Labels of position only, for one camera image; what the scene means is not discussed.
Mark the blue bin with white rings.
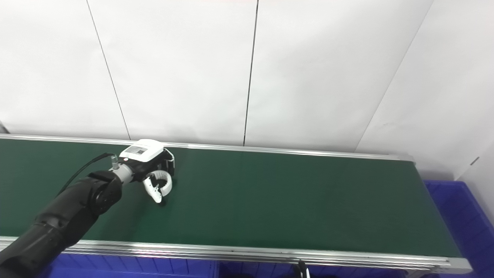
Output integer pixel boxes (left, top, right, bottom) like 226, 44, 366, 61
39, 253, 217, 278

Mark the green conveyor belt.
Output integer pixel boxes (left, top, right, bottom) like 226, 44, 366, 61
0, 134, 473, 275
0, 138, 462, 257

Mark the empty blue plastic bin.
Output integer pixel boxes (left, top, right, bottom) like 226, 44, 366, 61
423, 179, 494, 278

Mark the white plastic ring part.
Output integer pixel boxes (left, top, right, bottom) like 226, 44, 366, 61
148, 172, 173, 197

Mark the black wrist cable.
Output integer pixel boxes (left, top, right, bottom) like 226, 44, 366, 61
57, 153, 118, 195

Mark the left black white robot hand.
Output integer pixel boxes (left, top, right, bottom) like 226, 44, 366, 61
118, 139, 176, 204

